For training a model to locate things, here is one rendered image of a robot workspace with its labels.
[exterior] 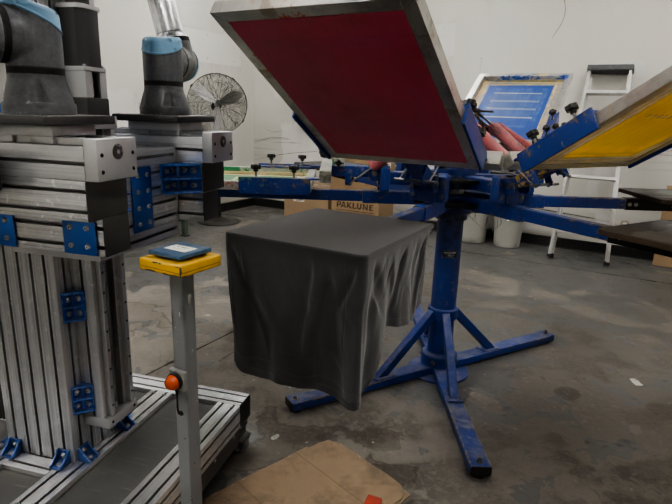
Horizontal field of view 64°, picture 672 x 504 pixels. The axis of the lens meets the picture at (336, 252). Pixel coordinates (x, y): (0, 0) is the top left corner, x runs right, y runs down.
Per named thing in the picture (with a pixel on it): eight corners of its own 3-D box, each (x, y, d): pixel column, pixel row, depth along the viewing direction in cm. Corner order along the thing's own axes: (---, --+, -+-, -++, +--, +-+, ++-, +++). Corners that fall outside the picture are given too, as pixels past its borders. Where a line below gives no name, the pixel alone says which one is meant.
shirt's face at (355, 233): (363, 257, 130) (363, 255, 129) (225, 232, 150) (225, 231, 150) (432, 225, 170) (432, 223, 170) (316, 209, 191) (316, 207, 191)
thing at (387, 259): (361, 409, 141) (369, 254, 130) (349, 405, 143) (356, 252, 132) (424, 347, 180) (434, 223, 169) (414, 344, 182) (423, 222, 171)
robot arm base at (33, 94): (-16, 112, 116) (-22, 64, 114) (39, 113, 130) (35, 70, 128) (42, 115, 112) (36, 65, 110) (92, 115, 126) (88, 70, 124)
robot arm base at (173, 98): (129, 113, 162) (126, 79, 160) (158, 113, 176) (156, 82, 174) (173, 115, 158) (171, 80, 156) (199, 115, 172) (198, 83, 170)
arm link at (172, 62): (136, 79, 159) (133, 31, 156) (153, 82, 172) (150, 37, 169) (176, 81, 159) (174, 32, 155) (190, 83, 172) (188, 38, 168)
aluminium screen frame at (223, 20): (414, -4, 114) (419, -18, 115) (209, 13, 142) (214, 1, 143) (480, 169, 181) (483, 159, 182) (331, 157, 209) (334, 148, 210)
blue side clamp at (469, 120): (464, 123, 155) (470, 102, 156) (447, 123, 157) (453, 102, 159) (482, 172, 180) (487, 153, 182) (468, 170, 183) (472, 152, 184)
